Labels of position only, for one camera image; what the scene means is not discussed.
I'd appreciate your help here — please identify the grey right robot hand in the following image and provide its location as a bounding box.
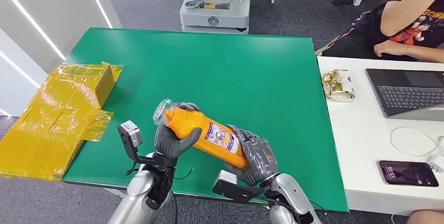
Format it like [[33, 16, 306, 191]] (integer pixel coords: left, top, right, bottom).
[[225, 124, 280, 187]]

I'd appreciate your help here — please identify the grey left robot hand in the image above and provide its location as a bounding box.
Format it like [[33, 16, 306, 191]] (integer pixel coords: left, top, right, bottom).
[[154, 102, 203, 160]]

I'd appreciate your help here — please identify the orange plastic bottle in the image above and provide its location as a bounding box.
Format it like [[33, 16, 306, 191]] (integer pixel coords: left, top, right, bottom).
[[152, 98, 249, 171]]

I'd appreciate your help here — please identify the green table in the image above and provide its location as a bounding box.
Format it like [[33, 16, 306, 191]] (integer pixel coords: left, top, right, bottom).
[[62, 27, 349, 212]]

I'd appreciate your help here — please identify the white desk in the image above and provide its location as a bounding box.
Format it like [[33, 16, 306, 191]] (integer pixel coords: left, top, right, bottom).
[[316, 55, 444, 216]]

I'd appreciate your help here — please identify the gold snack wrapper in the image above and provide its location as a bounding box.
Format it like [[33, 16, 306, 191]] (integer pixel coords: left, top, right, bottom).
[[321, 69, 357, 103]]

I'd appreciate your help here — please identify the yellow taped cardboard box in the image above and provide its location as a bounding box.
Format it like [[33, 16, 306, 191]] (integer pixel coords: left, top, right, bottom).
[[0, 62, 124, 182]]

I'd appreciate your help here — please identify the black smartphone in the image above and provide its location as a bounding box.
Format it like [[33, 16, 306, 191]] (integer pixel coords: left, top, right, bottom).
[[378, 160, 439, 188]]

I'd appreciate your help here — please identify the person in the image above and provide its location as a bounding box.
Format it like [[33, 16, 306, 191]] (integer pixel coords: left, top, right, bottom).
[[320, 0, 444, 64]]

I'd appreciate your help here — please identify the grey laptop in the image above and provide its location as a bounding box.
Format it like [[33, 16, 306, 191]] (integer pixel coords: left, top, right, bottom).
[[364, 68, 444, 122]]

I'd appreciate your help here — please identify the person's left hand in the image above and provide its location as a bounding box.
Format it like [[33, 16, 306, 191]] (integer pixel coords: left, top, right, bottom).
[[373, 40, 409, 58]]

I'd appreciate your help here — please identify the white charger adapter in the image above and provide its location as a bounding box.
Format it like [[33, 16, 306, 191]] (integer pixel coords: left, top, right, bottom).
[[426, 156, 444, 174]]

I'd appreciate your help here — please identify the person's knee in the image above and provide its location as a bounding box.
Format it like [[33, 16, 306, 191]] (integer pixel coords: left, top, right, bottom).
[[407, 210, 444, 224]]

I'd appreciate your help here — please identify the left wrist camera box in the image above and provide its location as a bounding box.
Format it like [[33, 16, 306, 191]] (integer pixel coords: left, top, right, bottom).
[[116, 120, 159, 167]]

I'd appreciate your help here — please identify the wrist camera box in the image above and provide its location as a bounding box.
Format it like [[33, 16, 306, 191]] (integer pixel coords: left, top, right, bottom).
[[212, 170, 269, 205], [116, 120, 159, 167]]

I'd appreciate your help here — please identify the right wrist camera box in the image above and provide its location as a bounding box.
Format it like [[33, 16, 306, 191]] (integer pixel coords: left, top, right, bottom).
[[212, 170, 269, 205]]

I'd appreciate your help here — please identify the white charging cable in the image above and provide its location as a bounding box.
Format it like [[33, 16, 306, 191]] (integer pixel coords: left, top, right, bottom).
[[389, 127, 444, 158]]

